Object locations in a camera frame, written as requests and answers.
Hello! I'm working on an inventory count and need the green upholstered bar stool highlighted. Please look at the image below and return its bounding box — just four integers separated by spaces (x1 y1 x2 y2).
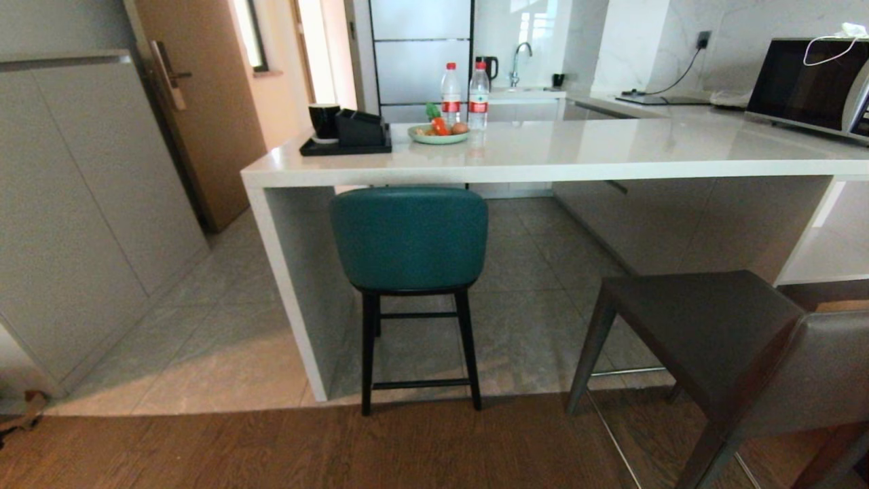
329 187 489 416

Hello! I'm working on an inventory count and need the white kitchen counter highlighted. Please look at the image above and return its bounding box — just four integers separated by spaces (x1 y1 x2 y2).
240 92 869 403

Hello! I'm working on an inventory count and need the dark brown bar stool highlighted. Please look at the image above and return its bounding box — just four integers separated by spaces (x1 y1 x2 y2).
566 270 869 489

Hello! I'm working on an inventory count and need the green plate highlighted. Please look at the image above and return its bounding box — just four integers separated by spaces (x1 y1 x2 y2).
407 124 470 145

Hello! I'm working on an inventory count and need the black serving tray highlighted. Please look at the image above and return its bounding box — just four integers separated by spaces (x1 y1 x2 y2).
299 127 393 157

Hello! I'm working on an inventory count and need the black box holder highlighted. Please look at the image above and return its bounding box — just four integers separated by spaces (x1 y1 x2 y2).
335 109 388 148

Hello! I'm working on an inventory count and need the clear plastic water bottle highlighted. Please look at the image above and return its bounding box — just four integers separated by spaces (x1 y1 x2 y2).
441 62 462 127
468 62 491 131

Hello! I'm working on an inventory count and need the black mug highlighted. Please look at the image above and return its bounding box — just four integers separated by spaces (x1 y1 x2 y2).
309 103 341 144

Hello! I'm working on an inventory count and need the frosted glass sliding door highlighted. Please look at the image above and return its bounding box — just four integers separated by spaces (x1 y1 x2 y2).
369 0 475 124

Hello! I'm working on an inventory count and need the chrome sink faucet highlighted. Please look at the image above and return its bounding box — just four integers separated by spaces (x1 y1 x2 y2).
510 42 534 88

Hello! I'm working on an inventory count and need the brown wooden door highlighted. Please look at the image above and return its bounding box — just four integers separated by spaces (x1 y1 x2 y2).
123 0 268 234

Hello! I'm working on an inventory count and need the black induction cooktop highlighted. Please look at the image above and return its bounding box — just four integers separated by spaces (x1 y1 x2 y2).
615 92 712 107

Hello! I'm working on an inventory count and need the grey cabinet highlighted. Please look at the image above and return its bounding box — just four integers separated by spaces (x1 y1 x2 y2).
0 49 210 400

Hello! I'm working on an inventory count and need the silver microwave oven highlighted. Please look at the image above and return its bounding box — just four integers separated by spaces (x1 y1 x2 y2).
745 37 869 145

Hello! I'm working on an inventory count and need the black power cable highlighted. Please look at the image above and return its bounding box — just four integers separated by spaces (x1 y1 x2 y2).
621 31 712 96

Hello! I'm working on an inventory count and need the metal door handle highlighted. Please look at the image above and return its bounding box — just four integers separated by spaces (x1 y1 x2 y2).
150 40 193 111

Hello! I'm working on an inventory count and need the white cable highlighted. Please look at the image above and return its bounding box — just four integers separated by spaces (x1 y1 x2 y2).
803 22 869 67

